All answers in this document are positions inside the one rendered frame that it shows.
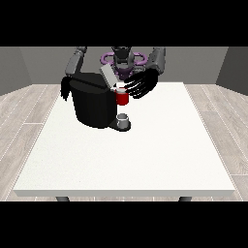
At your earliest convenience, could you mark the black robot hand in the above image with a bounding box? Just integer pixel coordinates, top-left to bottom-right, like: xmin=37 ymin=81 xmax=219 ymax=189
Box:
xmin=123 ymin=68 xmax=160 ymax=100
xmin=60 ymin=75 xmax=73 ymax=102

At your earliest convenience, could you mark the red pod holder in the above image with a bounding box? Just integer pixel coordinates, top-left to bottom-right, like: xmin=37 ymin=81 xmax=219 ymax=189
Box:
xmin=115 ymin=88 xmax=131 ymax=107

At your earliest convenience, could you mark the black coffee machine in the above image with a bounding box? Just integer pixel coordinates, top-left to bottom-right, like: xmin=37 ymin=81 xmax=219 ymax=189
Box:
xmin=69 ymin=72 xmax=132 ymax=132

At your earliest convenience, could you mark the pale grey machine lid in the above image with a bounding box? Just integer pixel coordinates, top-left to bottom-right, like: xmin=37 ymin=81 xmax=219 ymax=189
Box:
xmin=99 ymin=63 xmax=118 ymax=88

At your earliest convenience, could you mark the small grey cup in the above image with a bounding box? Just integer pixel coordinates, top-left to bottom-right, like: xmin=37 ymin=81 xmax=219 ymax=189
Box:
xmin=116 ymin=112 xmax=131 ymax=129

